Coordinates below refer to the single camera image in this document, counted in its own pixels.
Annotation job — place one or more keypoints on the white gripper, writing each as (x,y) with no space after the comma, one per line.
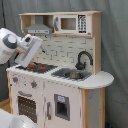
(30,45)

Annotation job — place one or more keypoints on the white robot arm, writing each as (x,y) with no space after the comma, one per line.
(9,42)

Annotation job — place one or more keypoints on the wooden toy kitchen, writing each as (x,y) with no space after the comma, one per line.
(61,50)

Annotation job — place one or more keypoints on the grey toy range hood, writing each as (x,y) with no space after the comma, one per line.
(37,26)

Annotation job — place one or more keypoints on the black toy stovetop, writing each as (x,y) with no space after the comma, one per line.
(37,67)

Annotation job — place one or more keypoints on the red left oven knob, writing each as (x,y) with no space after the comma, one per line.
(15,79)

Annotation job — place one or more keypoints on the red oven knob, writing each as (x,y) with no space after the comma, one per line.
(33,84)
(15,79)

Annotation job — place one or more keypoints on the red right oven knob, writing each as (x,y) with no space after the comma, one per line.
(33,84)

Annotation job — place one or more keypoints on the toy microwave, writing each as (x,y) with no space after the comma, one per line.
(74,24)

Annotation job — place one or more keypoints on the black toy faucet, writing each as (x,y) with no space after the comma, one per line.
(81,64)

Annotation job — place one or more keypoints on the toy oven door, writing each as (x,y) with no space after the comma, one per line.
(27,106)

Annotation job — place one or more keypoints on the grey toy sink basin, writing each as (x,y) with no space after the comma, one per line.
(72,74)

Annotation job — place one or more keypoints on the toy dishwasher door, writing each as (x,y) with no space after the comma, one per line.
(63,106)

